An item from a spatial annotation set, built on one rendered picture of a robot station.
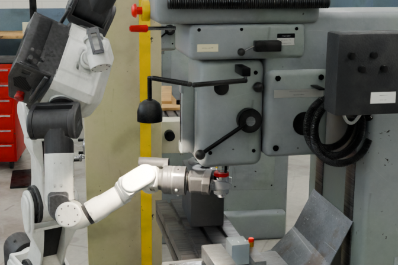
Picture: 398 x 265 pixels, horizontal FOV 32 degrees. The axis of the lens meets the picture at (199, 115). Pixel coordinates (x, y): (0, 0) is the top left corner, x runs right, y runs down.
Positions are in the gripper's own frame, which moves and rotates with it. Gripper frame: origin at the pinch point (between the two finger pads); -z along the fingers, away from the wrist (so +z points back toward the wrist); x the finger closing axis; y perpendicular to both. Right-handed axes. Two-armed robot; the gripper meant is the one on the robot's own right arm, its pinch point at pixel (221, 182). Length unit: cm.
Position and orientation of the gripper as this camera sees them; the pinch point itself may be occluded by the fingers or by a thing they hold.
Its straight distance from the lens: 215.8
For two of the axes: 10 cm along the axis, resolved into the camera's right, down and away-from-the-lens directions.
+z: -9.9, -0.4, 1.1
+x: 1.1, -2.1, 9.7
